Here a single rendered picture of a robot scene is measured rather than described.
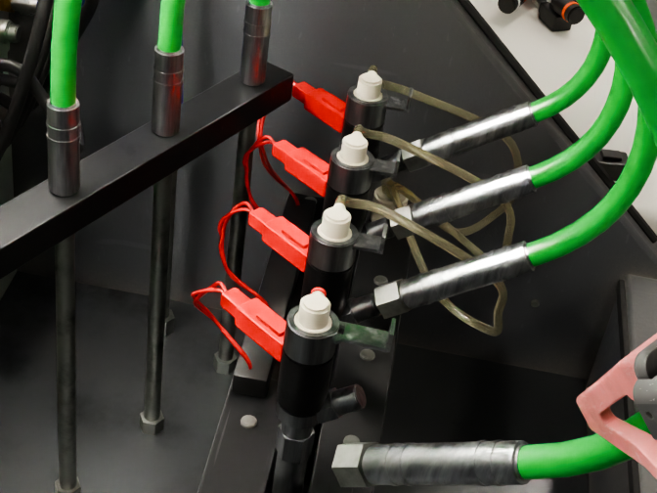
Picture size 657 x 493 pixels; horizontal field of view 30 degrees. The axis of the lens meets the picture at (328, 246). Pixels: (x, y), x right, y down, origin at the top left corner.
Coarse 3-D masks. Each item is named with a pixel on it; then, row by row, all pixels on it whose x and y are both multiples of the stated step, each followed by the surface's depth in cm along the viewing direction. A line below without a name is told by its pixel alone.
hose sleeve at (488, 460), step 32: (384, 448) 54; (416, 448) 53; (448, 448) 52; (480, 448) 51; (512, 448) 50; (384, 480) 54; (416, 480) 53; (448, 480) 52; (480, 480) 51; (512, 480) 50
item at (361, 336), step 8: (344, 328) 64; (352, 328) 64; (360, 328) 65; (368, 328) 65; (336, 336) 64; (344, 336) 64; (352, 336) 64; (360, 336) 64; (368, 336) 64; (376, 336) 64; (384, 336) 64; (360, 344) 64; (368, 344) 64; (376, 344) 64; (384, 344) 64
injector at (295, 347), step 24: (288, 312) 64; (288, 336) 64; (312, 336) 63; (288, 360) 65; (312, 360) 64; (288, 384) 66; (312, 384) 65; (288, 408) 66; (312, 408) 66; (336, 408) 67; (360, 408) 67; (288, 432) 68; (312, 432) 69; (288, 456) 69; (288, 480) 70
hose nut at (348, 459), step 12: (348, 444) 56; (360, 444) 55; (372, 444) 55; (336, 456) 55; (348, 456) 55; (360, 456) 55; (336, 468) 55; (348, 468) 55; (360, 468) 54; (348, 480) 55; (360, 480) 55
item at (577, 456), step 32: (576, 0) 39; (608, 0) 38; (608, 32) 38; (640, 32) 38; (640, 64) 38; (640, 96) 39; (640, 416) 45; (544, 448) 49; (576, 448) 48; (608, 448) 47
